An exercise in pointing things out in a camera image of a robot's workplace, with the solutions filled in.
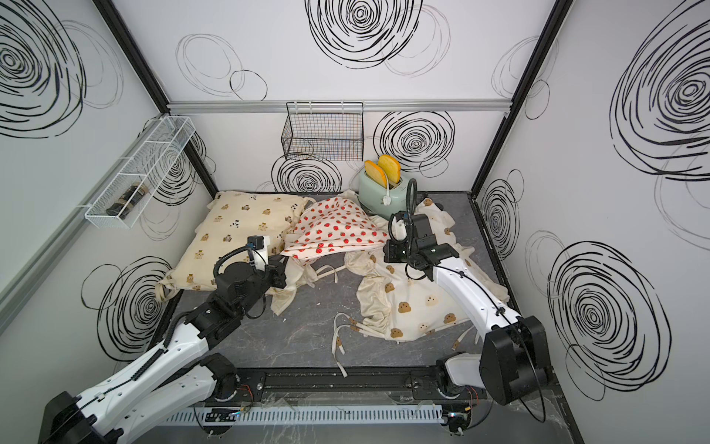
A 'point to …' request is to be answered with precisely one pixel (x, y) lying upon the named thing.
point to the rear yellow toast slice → (391, 166)
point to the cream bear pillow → (223, 230)
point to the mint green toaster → (378, 201)
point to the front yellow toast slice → (375, 172)
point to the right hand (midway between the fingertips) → (387, 248)
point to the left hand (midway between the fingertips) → (286, 253)
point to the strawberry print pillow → (332, 226)
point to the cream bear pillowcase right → (397, 305)
